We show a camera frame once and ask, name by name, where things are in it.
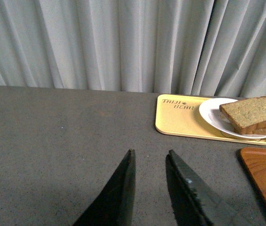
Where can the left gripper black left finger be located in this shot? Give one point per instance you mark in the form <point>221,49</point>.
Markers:
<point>114,205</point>

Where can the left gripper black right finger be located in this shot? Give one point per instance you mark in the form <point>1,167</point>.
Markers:
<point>194,203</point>

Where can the white round plate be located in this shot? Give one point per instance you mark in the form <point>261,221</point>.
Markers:
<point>209,111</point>

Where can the yellow bear tray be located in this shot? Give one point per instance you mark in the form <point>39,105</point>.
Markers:
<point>179,116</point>

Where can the grey curtain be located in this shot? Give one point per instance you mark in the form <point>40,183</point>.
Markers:
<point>191,47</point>

